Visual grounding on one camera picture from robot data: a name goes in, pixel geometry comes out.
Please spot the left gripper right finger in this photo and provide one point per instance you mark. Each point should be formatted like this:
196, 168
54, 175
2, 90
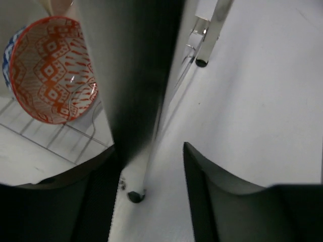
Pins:
224, 207

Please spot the red patterned bowl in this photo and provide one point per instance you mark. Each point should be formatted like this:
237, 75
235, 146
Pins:
50, 71

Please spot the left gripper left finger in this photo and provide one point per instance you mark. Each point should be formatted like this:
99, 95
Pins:
76, 205

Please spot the steel two-tier dish rack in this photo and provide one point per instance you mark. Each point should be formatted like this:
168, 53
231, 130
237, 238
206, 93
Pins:
135, 48

